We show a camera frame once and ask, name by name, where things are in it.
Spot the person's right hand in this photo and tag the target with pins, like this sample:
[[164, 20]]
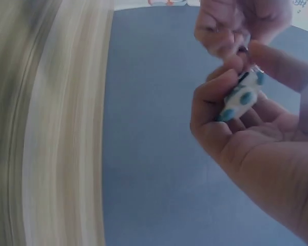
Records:
[[272, 159]]

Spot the person's left hand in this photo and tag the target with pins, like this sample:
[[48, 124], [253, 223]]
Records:
[[226, 23]]

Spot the person's right fingers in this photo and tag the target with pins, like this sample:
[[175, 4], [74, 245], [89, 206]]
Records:
[[204, 107]]

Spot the person's right thumb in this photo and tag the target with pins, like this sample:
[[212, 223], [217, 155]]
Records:
[[279, 61]]

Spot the person's left fingers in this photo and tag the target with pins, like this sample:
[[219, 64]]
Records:
[[218, 38]]

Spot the white teal-dotted small object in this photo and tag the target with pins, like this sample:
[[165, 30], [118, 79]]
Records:
[[240, 101]]

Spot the blue mat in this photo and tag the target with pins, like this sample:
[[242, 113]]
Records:
[[154, 128]]

